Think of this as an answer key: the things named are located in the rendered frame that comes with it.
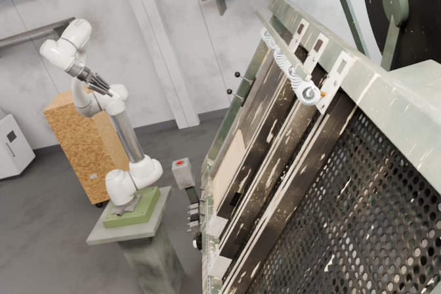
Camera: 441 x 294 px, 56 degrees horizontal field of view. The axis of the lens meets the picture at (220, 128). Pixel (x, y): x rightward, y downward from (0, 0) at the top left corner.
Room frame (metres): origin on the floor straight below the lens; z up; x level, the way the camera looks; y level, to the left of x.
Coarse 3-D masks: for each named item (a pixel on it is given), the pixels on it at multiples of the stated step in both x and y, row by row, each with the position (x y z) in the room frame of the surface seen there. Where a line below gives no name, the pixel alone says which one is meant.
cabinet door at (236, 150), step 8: (240, 136) 2.19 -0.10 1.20; (232, 144) 2.26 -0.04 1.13; (240, 144) 2.10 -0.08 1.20; (232, 152) 2.19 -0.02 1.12; (240, 152) 2.04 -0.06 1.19; (224, 160) 2.27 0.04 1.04; (232, 160) 2.12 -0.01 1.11; (224, 168) 2.20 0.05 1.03; (232, 168) 2.04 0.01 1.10; (216, 176) 2.29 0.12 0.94; (224, 176) 2.13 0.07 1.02; (216, 184) 2.20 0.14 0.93; (224, 184) 2.04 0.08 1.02; (216, 192) 2.13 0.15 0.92; (216, 200) 2.06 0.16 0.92
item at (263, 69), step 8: (272, 56) 2.32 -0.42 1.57; (264, 64) 2.33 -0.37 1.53; (264, 72) 2.33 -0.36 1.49; (256, 80) 2.33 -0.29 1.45; (256, 88) 2.33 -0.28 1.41; (248, 96) 2.34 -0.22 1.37; (248, 104) 2.34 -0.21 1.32; (240, 112) 2.35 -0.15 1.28; (240, 120) 2.35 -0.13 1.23; (232, 128) 2.35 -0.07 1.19; (232, 136) 2.35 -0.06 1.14; (224, 144) 2.36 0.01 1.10; (224, 152) 2.36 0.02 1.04; (216, 160) 2.38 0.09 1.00; (216, 168) 2.37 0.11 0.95
